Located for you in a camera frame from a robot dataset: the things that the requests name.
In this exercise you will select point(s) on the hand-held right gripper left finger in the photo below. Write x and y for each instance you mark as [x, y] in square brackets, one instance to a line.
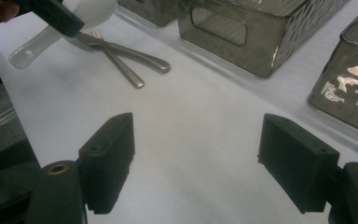
[108, 161]

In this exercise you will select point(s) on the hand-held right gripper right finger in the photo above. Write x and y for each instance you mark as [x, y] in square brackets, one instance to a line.
[295, 165]

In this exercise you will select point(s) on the white spoon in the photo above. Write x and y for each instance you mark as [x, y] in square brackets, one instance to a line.
[96, 12]

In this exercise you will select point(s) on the metal fork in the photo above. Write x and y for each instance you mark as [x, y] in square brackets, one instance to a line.
[124, 70]

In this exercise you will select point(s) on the metal knife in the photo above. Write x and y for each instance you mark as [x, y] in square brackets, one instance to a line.
[136, 56]

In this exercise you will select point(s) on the smoky clear plastic bin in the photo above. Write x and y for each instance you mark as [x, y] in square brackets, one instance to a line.
[261, 53]
[341, 90]
[149, 12]

